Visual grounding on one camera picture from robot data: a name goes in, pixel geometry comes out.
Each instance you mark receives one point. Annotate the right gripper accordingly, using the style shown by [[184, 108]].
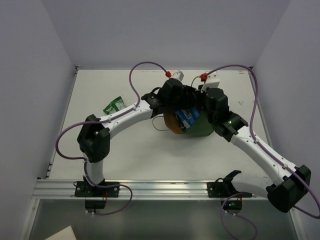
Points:
[[199, 95]]

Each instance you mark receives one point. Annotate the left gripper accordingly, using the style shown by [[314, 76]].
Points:
[[186, 99]]

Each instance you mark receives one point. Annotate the blue snack packet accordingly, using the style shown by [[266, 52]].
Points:
[[186, 118]]

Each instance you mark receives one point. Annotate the green paper bag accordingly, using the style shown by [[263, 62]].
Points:
[[201, 127]]

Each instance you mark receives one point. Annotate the green snack packet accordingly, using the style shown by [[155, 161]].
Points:
[[114, 106]]

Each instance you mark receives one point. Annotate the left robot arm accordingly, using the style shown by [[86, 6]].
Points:
[[96, 133]]

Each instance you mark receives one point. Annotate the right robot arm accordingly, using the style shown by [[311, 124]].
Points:
[[286, 184]]

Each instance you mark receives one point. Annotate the beige board corner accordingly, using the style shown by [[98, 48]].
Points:
[[66, 233]]

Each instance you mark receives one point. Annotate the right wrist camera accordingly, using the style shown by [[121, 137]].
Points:
[[210, 81]]

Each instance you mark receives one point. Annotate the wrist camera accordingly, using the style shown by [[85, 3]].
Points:
[[179, 75], [210, 81]]

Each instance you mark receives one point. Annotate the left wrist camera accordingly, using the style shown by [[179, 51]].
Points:
[[179, 75]]

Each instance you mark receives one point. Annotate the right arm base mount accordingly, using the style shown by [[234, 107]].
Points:
[[222, 189]]

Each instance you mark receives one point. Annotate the aluminium mounting rail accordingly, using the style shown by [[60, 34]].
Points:
[[152, 189]]

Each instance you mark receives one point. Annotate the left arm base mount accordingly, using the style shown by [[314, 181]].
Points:
[[96, 197]]

